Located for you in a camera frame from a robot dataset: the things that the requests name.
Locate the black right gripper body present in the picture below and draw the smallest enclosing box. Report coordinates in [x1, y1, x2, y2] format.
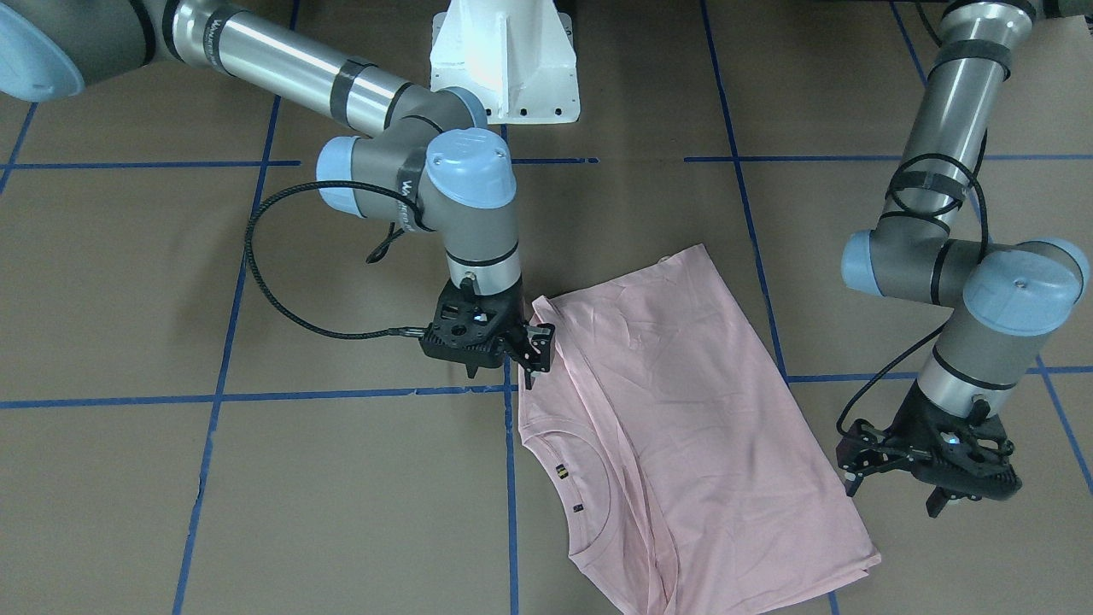
[420, 279, 524, 369]

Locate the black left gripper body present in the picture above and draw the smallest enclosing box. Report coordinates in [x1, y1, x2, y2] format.
[888, 383, 1023, 500]

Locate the pink Snoopy t-shirt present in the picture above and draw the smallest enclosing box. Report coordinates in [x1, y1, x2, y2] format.
[518, 245, 881, 614]

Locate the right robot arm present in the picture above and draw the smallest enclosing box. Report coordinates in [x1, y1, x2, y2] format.
[1, 1, 555, 388]

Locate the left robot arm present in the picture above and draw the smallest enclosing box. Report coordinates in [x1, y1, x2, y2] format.
[835, 1, 1090, 517]

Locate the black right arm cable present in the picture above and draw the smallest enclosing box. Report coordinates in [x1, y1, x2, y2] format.
[244, 181, 436, 341]

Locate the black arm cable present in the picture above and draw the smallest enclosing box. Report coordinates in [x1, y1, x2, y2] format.
[835, 152, 990, 436]
[244, 181, 436, 341]

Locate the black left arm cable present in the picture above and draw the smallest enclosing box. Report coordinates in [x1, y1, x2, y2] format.
[835, 152, 990, 436]

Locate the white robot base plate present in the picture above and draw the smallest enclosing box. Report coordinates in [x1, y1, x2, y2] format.
[430, 1, 581, 125]

